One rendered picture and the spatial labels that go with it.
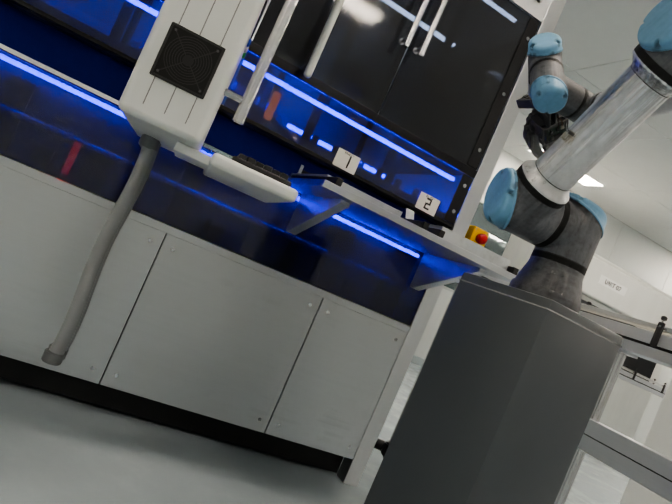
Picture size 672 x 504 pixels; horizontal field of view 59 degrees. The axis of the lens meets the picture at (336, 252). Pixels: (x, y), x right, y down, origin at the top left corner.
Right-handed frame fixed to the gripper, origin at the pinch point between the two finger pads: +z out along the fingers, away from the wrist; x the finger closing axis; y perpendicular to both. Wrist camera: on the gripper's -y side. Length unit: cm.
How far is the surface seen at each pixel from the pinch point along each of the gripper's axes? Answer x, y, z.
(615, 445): 2, 44, 109
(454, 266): -28.5, -3.6, 36.6
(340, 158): -47, -41, 8
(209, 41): -70, -8, -61
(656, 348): 29, 27, 89
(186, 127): -81, 1, -51
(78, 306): -127, -2, -15
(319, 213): -62, -13, 0
